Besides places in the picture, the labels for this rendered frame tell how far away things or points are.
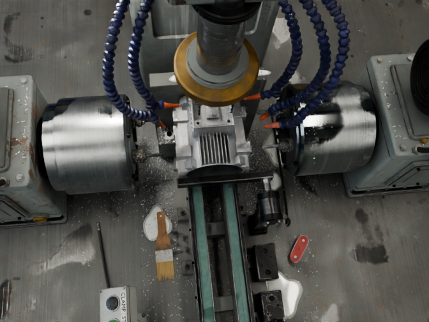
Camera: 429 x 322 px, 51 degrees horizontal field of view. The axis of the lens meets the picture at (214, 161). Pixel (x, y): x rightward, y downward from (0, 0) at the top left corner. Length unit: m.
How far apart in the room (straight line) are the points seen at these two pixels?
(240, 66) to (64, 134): 0.44
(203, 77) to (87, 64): 0.77
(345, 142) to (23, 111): 0.78
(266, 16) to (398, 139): 0.44
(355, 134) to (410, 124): 0.13
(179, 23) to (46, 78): 0.62
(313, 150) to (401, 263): 0.52
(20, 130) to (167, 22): 0.43
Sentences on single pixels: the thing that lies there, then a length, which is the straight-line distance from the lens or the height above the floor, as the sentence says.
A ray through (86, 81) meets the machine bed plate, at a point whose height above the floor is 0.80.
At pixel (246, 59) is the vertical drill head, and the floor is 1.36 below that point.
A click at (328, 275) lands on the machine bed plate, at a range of 1.42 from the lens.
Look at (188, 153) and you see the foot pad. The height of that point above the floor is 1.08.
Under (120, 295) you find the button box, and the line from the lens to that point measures 1.08.
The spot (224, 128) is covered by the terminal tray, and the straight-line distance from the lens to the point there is 1.12.
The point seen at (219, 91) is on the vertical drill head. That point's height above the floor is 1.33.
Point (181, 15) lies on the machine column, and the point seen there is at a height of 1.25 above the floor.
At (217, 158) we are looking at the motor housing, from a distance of 1.12.
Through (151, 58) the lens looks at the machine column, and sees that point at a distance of 1.26.
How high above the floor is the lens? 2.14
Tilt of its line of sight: 69 degrees down
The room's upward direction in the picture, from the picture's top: 10 degrees clockwise
